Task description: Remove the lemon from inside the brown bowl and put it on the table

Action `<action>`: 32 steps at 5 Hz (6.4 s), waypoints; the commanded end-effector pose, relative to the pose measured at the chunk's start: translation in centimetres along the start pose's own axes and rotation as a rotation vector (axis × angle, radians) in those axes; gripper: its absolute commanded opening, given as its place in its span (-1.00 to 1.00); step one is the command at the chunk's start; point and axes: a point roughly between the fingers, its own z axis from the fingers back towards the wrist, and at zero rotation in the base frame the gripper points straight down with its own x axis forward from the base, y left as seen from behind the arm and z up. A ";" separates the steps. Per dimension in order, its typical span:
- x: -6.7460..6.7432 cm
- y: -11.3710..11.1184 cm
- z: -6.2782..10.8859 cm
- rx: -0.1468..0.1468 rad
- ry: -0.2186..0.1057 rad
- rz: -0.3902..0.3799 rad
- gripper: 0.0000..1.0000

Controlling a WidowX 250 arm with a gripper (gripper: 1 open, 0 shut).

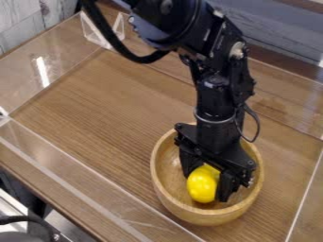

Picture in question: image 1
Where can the yellow lemon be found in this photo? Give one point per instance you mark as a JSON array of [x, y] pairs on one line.
[[202, 184]]

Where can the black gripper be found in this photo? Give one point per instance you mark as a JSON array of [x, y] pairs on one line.
[[213, 142]]

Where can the clear acrylic corner bracket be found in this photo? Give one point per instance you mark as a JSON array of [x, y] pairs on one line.
[[93, 33]]

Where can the brown wooden bowl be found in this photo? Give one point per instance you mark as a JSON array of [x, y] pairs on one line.
[[169, 184]]

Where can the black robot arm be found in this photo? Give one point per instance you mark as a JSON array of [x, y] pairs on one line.
[[189, 27]]

